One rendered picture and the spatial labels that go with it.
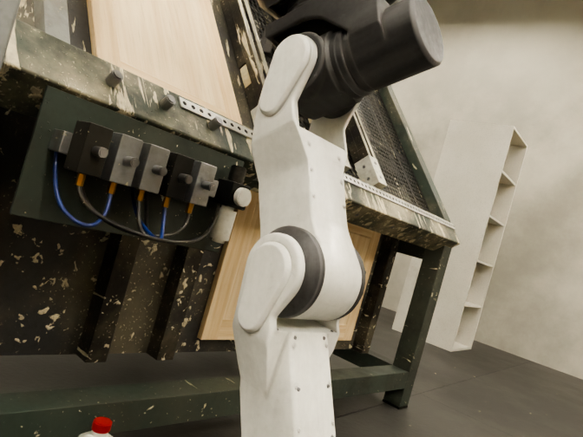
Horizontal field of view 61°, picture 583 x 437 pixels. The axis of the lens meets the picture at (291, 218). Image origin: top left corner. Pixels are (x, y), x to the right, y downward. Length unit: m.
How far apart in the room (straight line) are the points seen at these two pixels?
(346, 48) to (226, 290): 1.04
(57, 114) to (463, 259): 4.03
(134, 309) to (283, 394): 0.81
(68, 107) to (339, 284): 0.60
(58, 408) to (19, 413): 0.08
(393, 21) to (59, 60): 0.61
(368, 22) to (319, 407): 0.59
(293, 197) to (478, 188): 3.99
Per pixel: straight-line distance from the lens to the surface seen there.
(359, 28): 0.82
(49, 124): 1.01
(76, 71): 1.06
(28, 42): 1.04
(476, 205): 4.70
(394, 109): 2.75
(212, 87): 1.42
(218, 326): 1.70
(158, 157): 1.00
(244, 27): 1.70
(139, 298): 1.51
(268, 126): 0.84
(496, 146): 4.80
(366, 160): 1.92
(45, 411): 1.22
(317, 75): 0.83
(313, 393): 0.81
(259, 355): 0.77
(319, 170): 0.82
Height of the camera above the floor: 0.69
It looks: 1 degrees up
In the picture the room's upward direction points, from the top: 16 degrees clockwise
